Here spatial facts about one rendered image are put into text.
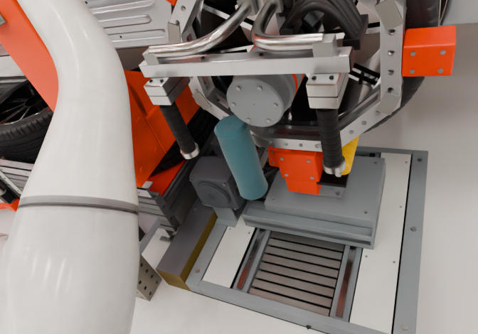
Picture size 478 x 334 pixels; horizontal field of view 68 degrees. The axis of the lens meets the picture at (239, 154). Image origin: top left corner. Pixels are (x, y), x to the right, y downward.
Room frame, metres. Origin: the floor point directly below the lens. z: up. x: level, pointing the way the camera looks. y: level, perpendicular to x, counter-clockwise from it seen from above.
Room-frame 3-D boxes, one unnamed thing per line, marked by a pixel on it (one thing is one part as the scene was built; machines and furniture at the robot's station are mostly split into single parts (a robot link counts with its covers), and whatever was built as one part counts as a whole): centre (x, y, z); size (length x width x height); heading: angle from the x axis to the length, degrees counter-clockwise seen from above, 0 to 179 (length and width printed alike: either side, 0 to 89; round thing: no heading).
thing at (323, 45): (0.60, -0.18, 1.03); 0.19 x 0.18 x 0.11; 143
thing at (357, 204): (0.90, -0.27, 0.32); 0.40 x 0.30 x 0.28; 53
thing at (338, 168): (0.47, -0.17, 0.83); 0.04 x 0.04 x 0.16
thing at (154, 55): (0.72, -0.02, 1.03); 0.19 x 0.18 x 0.11; 143
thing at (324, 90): (0.50, -0.18, 0.93); 0.09 x 0.05 x 0.05; 143
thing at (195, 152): (0.67, 0.11, 0.83); 0.04 x 0.04 x 0.16
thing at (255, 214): (0.93, -0.23, 0.13); 0.50 x 0.36 x 0.10; 53
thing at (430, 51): (0.58, -0.43, 0.85); 0.09 x 0.08 x 0.07; 53
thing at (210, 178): (1.10, 0.02, 0.26); 0.42 x 0.18 x 0.35; 143
